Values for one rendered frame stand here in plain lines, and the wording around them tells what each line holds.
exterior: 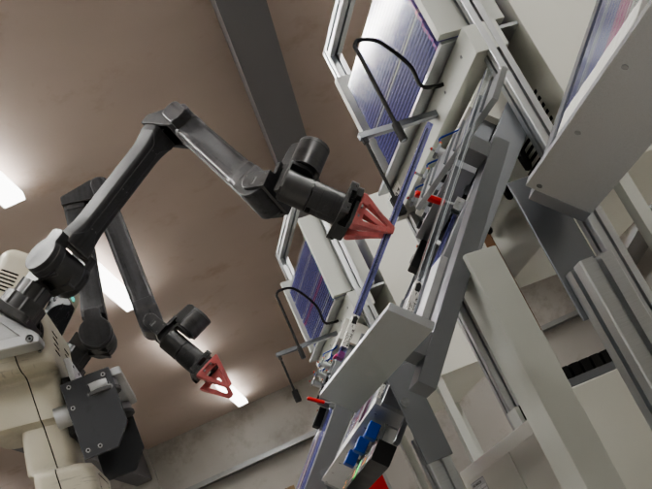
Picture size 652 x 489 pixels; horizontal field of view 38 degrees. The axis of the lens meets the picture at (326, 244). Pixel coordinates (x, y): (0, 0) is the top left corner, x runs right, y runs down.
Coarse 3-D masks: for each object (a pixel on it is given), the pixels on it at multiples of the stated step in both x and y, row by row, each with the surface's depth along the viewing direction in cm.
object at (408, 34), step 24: (384, 0) 221; (408, 0) 210; (384, 24) 225; (408, 24) 213; (360, 48) 243; (384, 48) 229; (408, 48) 217; (432, 48) 206; (360, 72) 248; (384, 72) 234; (408, 72) 221; (360, 96) 253; (384, 96) 238; (408, 96) 225; (384, 120) 243; (384, 144) 248
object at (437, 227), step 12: (492, 72) 153; (480, 84) 152; (480, 96) 150; (468, 120) 149; (468, 132) 146; (468, 144) 145; (456, 156) 144; (456, 168) 142; (456, 180) 141; (444, 192) 140; (444, 204) 138; (444, 216) 137; (432, 228) 137; (432, 240) 135; (432, 252) 134; (420, 264) 133; (420, 276) 131
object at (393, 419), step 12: (372, 408) 169; (384, 408) 167; (372, 420) 175; (384, 420) 172; (396, 420) 169; (360, 432) 183; (396, 432) 175; (348, 444) 193; (360, 456) 196; (336, 468) 211; (348, 468) 207; (324, 480) 224; (336, 480) 220
